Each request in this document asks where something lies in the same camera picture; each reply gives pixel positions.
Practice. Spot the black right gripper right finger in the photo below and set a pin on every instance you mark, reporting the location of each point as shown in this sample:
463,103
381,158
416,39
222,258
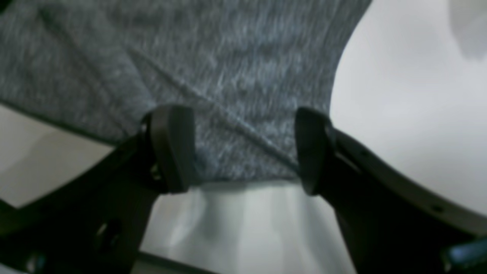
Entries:
390,224

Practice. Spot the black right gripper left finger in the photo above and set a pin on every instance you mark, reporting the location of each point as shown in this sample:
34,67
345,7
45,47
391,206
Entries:
95,224

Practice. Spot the grey t-shirt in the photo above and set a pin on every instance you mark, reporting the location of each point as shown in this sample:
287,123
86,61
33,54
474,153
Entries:
96,67

